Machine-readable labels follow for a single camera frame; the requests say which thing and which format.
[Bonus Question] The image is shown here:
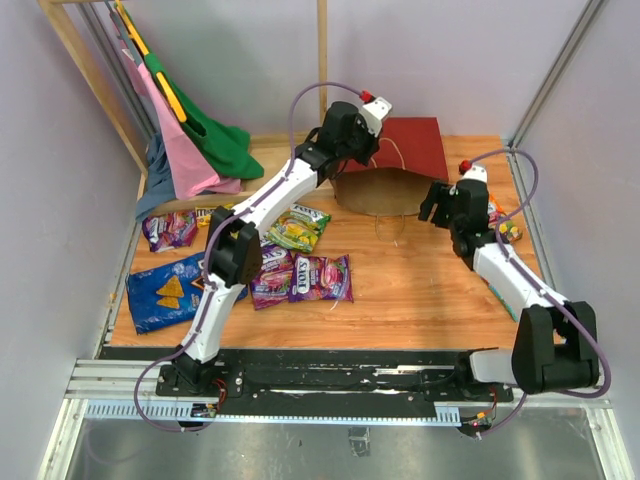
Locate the blue chips bag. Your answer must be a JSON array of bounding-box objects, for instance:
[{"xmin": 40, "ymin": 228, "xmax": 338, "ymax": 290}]
[{"xmin": 124, "ymin": 252, "xmax": 251, "ymax": 335}]

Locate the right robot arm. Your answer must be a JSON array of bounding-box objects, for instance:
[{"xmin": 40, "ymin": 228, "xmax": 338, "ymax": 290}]
[{"xmin": 418, "ymin": 178, "xmax": 600, "ymax": 400}]

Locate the teal orange snack bag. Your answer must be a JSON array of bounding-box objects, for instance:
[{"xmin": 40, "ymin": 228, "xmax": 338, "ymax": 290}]
[{"xmin": 486, "ymin": 282, "xmax": 519, "ymax": 323}]

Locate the green cloth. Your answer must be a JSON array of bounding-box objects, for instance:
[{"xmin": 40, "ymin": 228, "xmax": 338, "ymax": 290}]
[{"xmin": 125, "ymin": 27, "xmax": 264, "ymax": 181}]

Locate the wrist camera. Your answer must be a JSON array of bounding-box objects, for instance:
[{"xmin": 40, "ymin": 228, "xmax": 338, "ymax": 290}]
[
  {"xmin": 459, "ymin": 162, "xmax": 488, "ymax": 184},
  {"xmin": 359, "ymin": 97, "xmax": 393, "ymax": 137}
]

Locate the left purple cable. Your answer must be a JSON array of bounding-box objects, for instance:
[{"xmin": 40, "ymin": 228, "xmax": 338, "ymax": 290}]
[{"xmin": 133, "ymin": 82, "xmax": 371, "ymax": 434}]

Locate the front aluminium rail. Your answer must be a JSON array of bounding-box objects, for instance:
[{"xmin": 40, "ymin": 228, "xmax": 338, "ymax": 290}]
[{"xmin": 64, "ymin": 357, "xmax": 614, "ymax": 409}]

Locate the yellow hanger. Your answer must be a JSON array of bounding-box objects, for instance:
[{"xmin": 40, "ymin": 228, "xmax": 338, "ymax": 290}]
[{"xmin": 115, "ymin": 0, "xmax": 187, "ymax": 123}]

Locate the purple berries candy bag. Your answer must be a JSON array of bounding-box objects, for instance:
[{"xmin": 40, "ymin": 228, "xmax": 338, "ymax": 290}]
[{"xmin": 250, "ymin": 245, "xmax": 294, "ymax": 310}]

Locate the aluminium frame post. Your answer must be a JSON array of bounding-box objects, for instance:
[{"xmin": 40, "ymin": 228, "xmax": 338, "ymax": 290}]
[
  {"xmin": 77, "ymin": 2, "xmax": 155, "ymax": 144},
  {"xmin": 505, "ymin": 0, "xmax": 608, "ymax": 148}
]

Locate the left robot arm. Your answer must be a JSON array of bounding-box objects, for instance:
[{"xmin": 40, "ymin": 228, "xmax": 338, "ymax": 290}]
[{"xmin": 171, "ymin": 97, "xmax": 392, "ymax": 396}]

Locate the orange foxs candy bag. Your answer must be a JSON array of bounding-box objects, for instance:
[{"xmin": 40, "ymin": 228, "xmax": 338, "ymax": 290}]
[{"xmin": 488, "ymin": 194, "xmax": 522, "ymax": 244}]

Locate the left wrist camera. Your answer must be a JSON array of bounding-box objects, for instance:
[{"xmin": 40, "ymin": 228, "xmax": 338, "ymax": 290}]
[{"xmin": 359, "ymin": 97, "xmax": 393, "ymax": 137}]

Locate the left aluminium frame post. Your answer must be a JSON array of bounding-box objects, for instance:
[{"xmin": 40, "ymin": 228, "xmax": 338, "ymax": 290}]
[{"xmin": 77, "ymin": 2, "xmax": 155, "ymax": 144}]

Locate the red brown paper bag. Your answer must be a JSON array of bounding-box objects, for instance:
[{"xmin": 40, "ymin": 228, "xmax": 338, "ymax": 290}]
[{"xmin": 331, "ymin": 117, "xmax": 449, "ymax": 222}]

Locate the grey slotted cable duct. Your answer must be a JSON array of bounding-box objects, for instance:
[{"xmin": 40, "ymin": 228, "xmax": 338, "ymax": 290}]
[{"xmin": 84, "ymin": 399, "xmax": 462, "ymax": 427}]

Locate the pink cloth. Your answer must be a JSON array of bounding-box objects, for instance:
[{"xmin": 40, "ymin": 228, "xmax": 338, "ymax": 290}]
[{"xmin": 120, "ymin": 42, "xmax": 242, "ymax": 200}]

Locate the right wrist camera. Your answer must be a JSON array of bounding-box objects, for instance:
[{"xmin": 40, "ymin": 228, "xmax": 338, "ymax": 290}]
[{"xmin": 459, "ymin": 162, "xmax": 488, "ymax": 184}]

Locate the right aluminium frame post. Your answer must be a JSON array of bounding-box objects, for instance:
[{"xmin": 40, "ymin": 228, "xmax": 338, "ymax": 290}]
[{"xmin": 505, "ymin": 0, "xmax": 608, "ymax": 148}]

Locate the wooden clothes rack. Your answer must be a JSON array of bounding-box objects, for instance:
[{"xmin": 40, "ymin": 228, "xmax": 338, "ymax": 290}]
[{"xmin": 37, "ymin": 0, "xmax": 336, "ymax": 214}]

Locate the blue grey cloth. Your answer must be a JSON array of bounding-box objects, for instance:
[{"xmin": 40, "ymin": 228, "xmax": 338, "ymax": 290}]
[{"xmin": 135, "ymin": 133, "xmax": 176, "ymax": 223}]

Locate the green foxs candy bag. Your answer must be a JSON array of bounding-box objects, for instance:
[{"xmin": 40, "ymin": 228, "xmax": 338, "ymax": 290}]
[{"xmin": 265, "ymin": 204, "xmax": 331, "ymax": 254}]

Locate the yellow candy bag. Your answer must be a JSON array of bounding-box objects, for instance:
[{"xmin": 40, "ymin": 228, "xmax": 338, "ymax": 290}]
[{"xmin": 194, "ymin": 206, "xmax": 218, "ymax": 228}]

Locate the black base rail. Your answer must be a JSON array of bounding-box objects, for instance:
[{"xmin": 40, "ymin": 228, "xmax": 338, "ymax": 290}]
[{"xmin": 156, "ymin": 349, "xmax": 514, "ymax": 418}]

